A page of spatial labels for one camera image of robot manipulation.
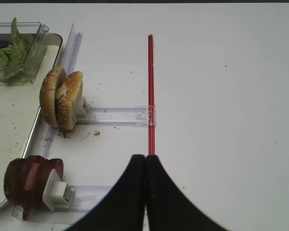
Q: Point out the white pusher behind patties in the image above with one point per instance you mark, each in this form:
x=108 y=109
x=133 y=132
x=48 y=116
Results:
x=57 y=193

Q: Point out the white pusher behind bun tops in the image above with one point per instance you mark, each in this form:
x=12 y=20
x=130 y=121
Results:
x=80 y=109

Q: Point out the rear sesame bun top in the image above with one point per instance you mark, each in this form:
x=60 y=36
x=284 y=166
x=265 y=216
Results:
x=65 y=95

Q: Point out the clear rail holding bun tops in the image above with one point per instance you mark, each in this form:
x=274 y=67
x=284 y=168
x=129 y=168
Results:
x=136 y=116

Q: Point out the clear plastic vegetable box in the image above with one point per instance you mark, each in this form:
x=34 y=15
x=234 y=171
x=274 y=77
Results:
x=29 y=68

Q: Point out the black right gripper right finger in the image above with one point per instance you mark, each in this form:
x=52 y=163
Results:
x=167 y=207

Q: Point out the clear rail holding patties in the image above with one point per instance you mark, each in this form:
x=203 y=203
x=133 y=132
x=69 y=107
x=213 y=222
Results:
x=84 y=199

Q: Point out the rear dark meat patty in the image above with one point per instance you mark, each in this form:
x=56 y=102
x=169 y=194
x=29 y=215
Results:
x=47 y=166

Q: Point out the green lettuce in box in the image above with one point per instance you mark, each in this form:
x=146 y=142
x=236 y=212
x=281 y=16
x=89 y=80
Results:
x=14 y=54

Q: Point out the right clear long divider rail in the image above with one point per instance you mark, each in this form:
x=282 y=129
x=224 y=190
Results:
x=67 y=62

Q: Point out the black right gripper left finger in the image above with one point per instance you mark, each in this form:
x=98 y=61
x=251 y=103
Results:
x=122 y=209

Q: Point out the front sesame bun top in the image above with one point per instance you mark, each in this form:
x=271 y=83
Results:
x=50 y=84

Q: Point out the metal serving tray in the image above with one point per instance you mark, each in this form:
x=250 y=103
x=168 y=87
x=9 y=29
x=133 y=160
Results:
x=19 y=112

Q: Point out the sesame bun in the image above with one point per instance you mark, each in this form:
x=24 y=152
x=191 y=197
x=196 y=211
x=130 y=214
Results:
x=50 y=84
x=65 y=95

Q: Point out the right red plastic strip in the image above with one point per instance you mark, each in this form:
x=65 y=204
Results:
x=151 y=100

